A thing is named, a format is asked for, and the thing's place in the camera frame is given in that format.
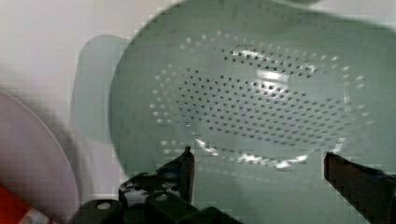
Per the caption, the grey round plate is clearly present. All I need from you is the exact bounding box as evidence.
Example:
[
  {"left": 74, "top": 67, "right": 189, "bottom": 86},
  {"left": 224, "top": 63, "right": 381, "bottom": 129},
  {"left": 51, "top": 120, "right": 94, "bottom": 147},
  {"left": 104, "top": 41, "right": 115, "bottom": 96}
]
[{"left": 1, "top": 91, "right": 79, "bottom": 224}]

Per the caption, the green perforated strainer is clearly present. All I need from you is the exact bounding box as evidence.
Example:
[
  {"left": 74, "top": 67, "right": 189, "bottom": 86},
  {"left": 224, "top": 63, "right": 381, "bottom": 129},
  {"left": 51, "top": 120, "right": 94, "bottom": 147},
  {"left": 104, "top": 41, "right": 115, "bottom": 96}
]
[{"left": 73, "top": 0, "right": 395, "bottom": 224}]

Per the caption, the red plush ketchup bottle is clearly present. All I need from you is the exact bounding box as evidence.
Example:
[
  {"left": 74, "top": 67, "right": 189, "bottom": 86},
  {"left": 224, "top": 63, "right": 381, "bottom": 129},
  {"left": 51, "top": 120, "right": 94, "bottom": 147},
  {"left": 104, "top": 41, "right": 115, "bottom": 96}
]
[{"left": 0, "top": 184, "right": 54, "bottom": 224}]

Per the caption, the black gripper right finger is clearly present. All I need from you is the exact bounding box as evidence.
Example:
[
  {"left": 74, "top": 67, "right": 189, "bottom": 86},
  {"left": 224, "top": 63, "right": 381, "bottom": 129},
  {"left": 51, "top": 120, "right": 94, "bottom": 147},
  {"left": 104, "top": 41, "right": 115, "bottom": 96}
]
[{"left": 323, "top": 152, "right": 396, "bottom": 224}]

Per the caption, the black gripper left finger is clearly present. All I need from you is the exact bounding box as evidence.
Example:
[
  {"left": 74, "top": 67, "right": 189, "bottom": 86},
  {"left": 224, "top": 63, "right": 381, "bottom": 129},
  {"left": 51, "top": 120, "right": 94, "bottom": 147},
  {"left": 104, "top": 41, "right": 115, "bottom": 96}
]
[{"left": 118, "top": 146, "right": 195, "bottom": 207}]

